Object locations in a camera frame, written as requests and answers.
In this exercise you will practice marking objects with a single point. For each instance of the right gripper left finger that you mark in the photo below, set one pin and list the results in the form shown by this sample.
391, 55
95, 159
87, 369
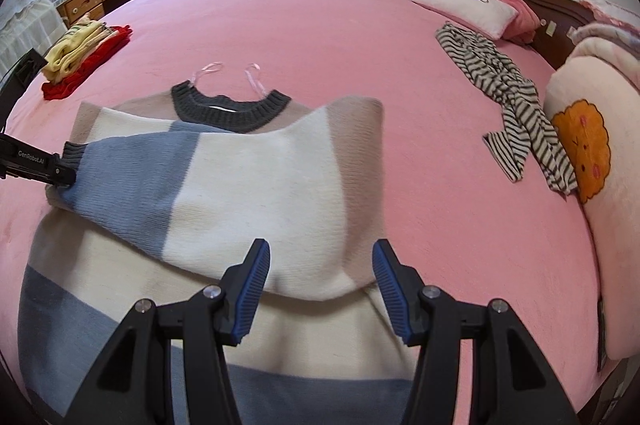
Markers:
130, 381

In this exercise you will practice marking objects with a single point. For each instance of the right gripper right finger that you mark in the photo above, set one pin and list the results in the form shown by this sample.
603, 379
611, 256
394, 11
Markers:
513, 382

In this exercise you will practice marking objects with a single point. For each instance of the blue white knit sweater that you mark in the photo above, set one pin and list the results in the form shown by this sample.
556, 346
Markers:
163, 203

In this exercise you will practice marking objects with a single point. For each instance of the red folded garment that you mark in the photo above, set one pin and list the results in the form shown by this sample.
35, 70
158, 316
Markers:
94, 60

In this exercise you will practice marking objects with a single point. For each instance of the yellow folded garment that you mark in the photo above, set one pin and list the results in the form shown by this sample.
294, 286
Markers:
66, 55

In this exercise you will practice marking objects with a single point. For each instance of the white lace covered furniture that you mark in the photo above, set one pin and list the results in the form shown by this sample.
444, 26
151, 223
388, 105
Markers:
25, 25

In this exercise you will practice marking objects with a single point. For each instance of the pink bed sheet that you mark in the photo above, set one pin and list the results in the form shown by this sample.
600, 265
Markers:
450, 212

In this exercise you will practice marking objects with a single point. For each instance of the black white striped garment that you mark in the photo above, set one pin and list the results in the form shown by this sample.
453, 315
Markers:
526, 131

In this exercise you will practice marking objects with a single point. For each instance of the dark wooden headboard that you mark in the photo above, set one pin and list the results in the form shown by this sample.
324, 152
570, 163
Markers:
558, 20

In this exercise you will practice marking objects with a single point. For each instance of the white cartoon pillow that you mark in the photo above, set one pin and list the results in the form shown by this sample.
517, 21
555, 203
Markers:
491, 18

